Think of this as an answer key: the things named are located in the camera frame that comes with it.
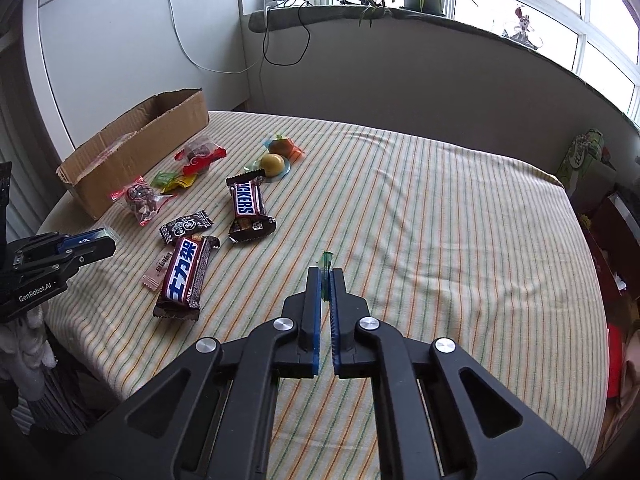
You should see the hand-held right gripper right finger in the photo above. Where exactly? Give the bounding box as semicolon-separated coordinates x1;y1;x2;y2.
330;270;586;480

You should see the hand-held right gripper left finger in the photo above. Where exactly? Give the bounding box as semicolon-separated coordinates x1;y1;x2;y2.
65;267;321;480

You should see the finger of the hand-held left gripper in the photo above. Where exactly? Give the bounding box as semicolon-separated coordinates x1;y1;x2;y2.
12;241;117;286
15;229;117;261

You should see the pink candy packet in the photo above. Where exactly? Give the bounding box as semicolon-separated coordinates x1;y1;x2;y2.
141;252;173;292

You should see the clear red-edged date packet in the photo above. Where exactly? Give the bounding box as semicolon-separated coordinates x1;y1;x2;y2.
111;176;173;227
175;141;227;176

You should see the black candy packet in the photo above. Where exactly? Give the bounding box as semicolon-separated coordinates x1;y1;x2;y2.
159;210;213;246

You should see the yellow candy packet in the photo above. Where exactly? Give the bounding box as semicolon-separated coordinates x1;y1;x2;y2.
162;174;198;193

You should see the brown cardboard box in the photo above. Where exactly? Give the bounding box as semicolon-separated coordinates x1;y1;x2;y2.
56;88;210;221

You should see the yellow jelly cup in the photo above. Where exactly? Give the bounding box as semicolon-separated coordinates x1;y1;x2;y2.
245;152;293;183

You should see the grey pleated cloth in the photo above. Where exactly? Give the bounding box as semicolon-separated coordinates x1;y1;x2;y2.
10;355;108;436

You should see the striped tablecloth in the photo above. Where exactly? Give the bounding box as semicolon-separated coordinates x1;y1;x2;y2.
42;110;608;480

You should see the white cabinet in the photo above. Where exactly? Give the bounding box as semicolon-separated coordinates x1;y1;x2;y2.
22;0;251;161

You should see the red box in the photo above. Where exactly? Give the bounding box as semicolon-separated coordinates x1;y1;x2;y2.
580;192;640;306

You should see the green printed bag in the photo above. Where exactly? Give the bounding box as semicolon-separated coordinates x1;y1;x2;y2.
556;129;618;196

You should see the grey stone windowsill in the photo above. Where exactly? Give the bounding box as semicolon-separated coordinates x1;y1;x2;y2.
248;2;640;136

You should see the small figurine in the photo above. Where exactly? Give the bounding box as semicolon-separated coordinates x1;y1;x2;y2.
502;4;543;51

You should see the white cable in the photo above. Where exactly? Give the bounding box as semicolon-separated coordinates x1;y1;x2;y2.
165;0;273;73

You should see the black cable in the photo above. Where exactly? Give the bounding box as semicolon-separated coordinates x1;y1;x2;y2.
261;2;311;67

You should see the white window frame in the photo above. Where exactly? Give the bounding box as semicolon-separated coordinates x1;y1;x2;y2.
240;0;640;126

